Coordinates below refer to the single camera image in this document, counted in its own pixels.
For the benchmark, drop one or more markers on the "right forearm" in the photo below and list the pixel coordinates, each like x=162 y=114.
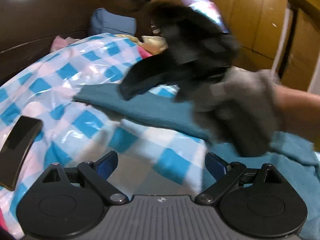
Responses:
x=299 y=113

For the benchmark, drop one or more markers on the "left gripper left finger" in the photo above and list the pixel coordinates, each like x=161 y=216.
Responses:
x=95 y=176

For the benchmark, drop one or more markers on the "brown wooden door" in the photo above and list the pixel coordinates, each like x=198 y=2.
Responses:
x=302 y=50

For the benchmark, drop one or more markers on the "teal knit sweater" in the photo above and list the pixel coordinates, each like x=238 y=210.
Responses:
x=162 y=109

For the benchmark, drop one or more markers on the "black smartphone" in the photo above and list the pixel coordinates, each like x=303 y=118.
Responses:
x=16 y=148

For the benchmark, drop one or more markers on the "right hand grey glove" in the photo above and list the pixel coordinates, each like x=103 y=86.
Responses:
x=238 y=107

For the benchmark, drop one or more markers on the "pink yellow floral quilt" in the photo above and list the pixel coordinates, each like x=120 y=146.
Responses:
x=151 y=45

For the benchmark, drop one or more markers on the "brown wooden wardrobe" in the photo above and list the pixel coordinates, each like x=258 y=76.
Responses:
x=257 y=25

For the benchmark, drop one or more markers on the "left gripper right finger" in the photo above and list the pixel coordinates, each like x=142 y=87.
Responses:
x=227 y=175

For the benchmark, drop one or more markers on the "blue white checkered plastic sheet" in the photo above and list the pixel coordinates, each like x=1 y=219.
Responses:
x=72 y=132

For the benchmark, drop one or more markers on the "blue pillow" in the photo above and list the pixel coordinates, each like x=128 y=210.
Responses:
x=103 y=21

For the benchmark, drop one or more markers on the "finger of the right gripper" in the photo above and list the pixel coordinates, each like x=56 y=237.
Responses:
x=142 y=76

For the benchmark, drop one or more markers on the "dark wooden headboard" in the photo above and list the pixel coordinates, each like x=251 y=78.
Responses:
x=28 y=27

